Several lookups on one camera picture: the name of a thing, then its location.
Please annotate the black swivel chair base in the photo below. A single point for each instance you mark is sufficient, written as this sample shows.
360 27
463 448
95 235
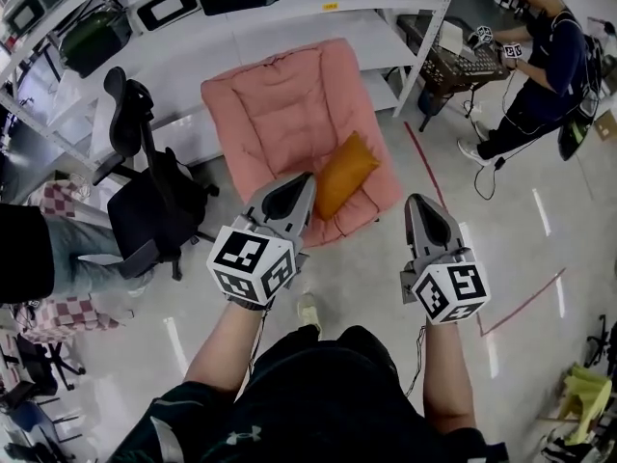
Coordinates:
602 343

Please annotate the yellow-green plastic stool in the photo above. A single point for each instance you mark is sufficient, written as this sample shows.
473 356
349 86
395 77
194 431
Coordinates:
585 398

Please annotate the person's light shoe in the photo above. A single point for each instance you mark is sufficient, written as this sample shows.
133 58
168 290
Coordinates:
308 312

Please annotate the dark green hard case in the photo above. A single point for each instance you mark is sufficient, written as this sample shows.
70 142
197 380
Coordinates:
91 41

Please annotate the white metal shelving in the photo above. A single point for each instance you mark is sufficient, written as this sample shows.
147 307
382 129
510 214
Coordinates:
270 32

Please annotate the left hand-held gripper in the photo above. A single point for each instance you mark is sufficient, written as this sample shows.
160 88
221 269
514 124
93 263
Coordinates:
250 265

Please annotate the brown perforated table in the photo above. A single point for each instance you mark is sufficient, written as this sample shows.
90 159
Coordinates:
446 73

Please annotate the orange pillow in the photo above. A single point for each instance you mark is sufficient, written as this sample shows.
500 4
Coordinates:
344 174

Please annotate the person's right forearm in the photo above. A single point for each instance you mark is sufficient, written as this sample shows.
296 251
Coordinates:
446 374

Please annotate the black office chair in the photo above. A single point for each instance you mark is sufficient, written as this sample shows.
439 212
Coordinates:
154 200

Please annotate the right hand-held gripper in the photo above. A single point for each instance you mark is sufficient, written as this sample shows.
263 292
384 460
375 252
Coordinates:
448 287

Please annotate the white box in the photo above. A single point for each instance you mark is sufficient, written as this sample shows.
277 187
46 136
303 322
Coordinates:
451 36

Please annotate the person's black shirt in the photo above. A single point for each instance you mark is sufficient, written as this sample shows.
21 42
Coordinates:
318 403

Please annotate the pink cushioned seat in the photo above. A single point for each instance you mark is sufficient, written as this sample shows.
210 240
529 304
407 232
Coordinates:
284 109

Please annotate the black and green backpack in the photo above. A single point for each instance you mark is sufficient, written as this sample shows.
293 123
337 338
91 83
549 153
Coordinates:
576 135

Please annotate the white microwave oven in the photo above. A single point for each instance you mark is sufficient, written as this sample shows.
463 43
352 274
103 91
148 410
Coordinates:
24 15
166 10

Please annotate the pink checkered cloth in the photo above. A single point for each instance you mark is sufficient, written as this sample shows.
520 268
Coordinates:
72 314

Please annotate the person's left forearm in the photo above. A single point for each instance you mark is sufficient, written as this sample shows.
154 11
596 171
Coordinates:
222 345

